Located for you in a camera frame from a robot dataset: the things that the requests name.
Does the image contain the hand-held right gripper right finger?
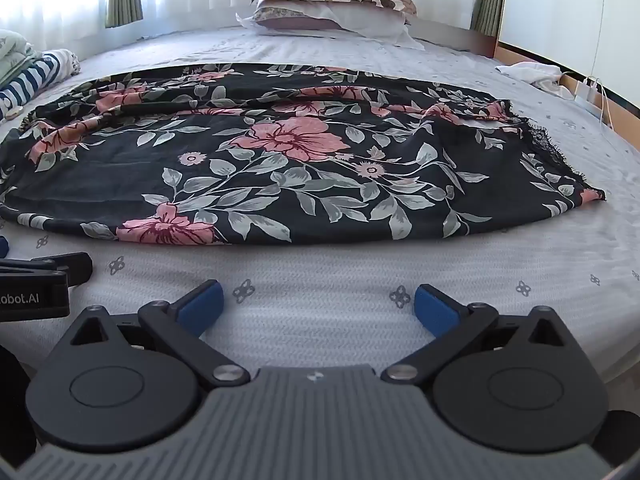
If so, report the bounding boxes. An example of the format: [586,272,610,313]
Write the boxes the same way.
[381,284,571,386]

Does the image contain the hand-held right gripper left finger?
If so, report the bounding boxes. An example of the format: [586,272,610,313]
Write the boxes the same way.
[70,279,252,390]

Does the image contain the black floral pants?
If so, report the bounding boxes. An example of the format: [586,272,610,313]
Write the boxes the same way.
[0,62,607,247]

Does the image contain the bed with grey patterned sheet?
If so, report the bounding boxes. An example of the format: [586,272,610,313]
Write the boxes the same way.
[0,25,640,401]

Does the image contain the green folded quilt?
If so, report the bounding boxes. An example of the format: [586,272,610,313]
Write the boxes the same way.
[0,29,39,86]

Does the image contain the white crumpled cloth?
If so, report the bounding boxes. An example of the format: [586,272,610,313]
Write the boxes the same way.
[495,61,564,94]

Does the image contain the white charger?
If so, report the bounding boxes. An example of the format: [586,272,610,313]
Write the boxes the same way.
[574,77,604,107]

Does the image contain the pink pillow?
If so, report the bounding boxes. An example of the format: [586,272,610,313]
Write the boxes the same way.
[255,2,351,32]

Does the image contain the wooden bed frame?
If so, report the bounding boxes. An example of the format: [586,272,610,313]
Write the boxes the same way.
[415,25,640,133]

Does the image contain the white cable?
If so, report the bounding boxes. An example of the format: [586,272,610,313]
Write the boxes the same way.
[591,0,617,127]

